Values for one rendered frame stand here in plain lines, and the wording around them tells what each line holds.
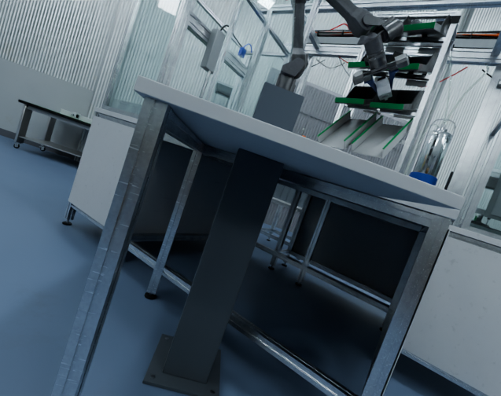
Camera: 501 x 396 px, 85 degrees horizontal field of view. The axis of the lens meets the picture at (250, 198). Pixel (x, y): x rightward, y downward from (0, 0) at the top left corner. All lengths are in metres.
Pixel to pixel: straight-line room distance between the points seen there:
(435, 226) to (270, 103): 0.64
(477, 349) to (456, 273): 0.35
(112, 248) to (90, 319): 0.15
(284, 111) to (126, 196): 0.58
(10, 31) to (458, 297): 7.09
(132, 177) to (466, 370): 1.70
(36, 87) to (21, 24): 1.07
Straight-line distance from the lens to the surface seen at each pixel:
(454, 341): 1.81
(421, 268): 1.01
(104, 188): 1.97
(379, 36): 1.16
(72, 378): 0.77
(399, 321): 1.05
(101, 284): 0.65
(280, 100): 0.96
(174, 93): 0.56
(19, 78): 6.68
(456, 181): 2.36
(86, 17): 6.49
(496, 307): 1.78
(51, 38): 6.60
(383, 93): 1.18
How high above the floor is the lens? 0.75
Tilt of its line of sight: 4 degrees down
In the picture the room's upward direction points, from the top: 19 degrees clockwise
